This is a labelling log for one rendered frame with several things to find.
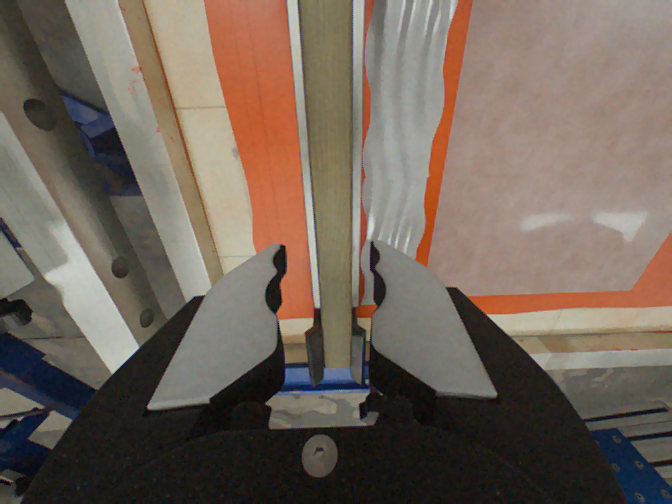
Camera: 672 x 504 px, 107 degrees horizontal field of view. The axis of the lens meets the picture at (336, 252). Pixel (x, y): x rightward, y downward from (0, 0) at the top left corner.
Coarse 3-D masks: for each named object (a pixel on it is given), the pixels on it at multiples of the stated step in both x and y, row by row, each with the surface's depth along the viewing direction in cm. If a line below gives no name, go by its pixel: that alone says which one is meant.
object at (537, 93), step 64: (256, 0) 20; (512, 0) 21; (576, 0) 21; (640, 0) 21; (256, 64) 22; (448, 64) 23; (512, 64) 23; (576, 64) 23; (640, 64) 23; (256, 128) 25; (448, 128) 25; (512, 128) 25; (576, 128) 25; (640, 128) 26
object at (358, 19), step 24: (288, 0) 18; (360, 0) 18; (288, 24) 18; (360, 24) 18; (360, 48) 19; (360, 72) 20; (360, 96) 20; (360, 120) 21; (360, 144) 22; (360, 168) 23; (360, 192) 24; (312, 216) 25; (360, 216) 25; (312, 240) 27; (312, 264) 28; (312, 288) 30
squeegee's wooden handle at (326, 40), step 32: (320, 0) 13; (352, 0) 13; (320, 32) 13; (352, 32) 14; (320, 64) 14; (352, 64) 15; (320, 96) 15; (352, 96) 15; (320, 128) 16; (352, 128) 16; (320, 160) 17; (352, 160) 17; (320, 192) 18; (352, 192) 18; (320, 224) 19; (320, 256) 20; (320, 288) 22
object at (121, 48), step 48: (96, 0) 18; (96, 48) 19; (144, 48) 20; (144, 96) 21; (144, 144) 22; (144, 192) 24; (192, 192) 26; (192, 240) 27; (192, 288) 30; (528, 336) 39; (576, 336) 39; (624, 336) 39
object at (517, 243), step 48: (288, 192) 28; (432, 192) 28; (480, 192) 28; (528, 192) 29; (576, 192) 29; (624, 192) 29; (288, 240) 31; (432, 240) 31; (480, 240) 31; (528, 240) 31; (576, 240) 32; (624, 240) 32; (288, 288) 34; (480, 288) 35; (528, 288) 35; (576, 288) 35; (624, 288) 35
